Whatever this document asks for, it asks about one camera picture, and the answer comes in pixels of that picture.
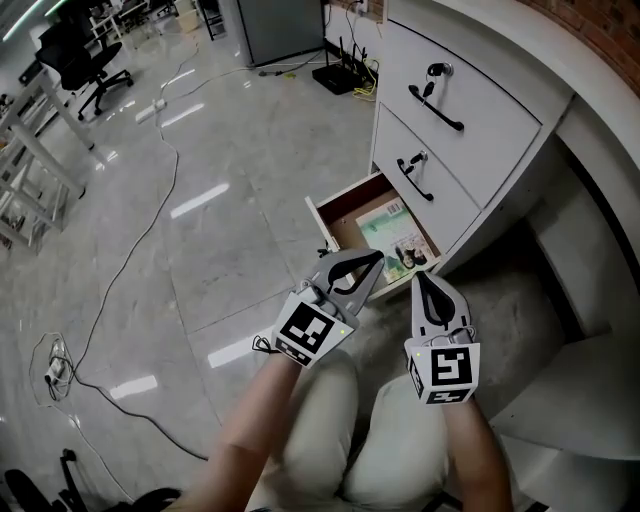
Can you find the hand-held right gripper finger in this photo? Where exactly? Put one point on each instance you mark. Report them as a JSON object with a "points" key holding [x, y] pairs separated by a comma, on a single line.
{"points": [[417, 320], [462, 312]]}

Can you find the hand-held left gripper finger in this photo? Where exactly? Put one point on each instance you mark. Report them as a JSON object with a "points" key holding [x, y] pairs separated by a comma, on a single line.
{"points": [[317, 275], [367, 292]]}

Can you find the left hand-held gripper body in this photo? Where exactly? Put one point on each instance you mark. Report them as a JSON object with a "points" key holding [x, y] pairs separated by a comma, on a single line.
{"points": [[310, 330]]}

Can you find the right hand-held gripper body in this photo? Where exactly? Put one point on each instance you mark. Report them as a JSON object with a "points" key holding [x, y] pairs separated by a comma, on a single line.
{"points": [[445, 370]]}

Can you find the person's right forearm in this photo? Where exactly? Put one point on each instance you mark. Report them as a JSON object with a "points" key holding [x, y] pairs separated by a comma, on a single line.
{"points": [[475, 450]]}

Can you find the person's left forearm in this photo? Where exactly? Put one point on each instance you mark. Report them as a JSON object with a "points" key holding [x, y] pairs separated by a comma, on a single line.
{"points": [[250, 425]]}

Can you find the black drawer keys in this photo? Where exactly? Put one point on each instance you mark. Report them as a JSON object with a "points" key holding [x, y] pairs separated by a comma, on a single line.
{"points": [[325, 249], [435, 70], [415, 161]]}

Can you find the white desk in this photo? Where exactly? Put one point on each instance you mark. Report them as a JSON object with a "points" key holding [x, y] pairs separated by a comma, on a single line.
{"points": [[525, 45]]}

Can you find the green cover magazine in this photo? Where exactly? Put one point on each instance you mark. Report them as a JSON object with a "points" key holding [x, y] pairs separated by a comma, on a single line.
{"points": [[395, 235]]}

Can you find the light grey trousers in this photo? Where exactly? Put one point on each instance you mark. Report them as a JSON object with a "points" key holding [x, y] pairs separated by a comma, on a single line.
{"points": [[320, 425]]}

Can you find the black wifi router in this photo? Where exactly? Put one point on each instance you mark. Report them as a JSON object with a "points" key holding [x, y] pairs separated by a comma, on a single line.
{"points": [[337, 80]]}

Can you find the white power strip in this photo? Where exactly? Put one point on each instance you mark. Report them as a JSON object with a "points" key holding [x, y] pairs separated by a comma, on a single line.
{"points": [[55, 370], [151, 111]]}

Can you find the grey metal cabinet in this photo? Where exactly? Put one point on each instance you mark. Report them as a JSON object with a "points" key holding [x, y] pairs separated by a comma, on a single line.
{"points": [[280, 30]]}

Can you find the black metal rack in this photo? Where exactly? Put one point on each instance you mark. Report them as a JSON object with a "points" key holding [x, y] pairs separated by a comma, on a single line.
{"points": [[212, 20]]}

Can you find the beige waste bin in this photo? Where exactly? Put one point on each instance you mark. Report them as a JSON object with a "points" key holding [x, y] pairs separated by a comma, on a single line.
{"points": [[188, 15]]}

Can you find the white wall socket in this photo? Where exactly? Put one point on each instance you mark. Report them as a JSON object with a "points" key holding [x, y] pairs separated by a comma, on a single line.
{"points": [[364, 6]]}

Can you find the white frame table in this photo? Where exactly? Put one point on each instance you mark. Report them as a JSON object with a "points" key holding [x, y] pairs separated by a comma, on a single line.
{"points": [[65, 107], [30, 190]]}

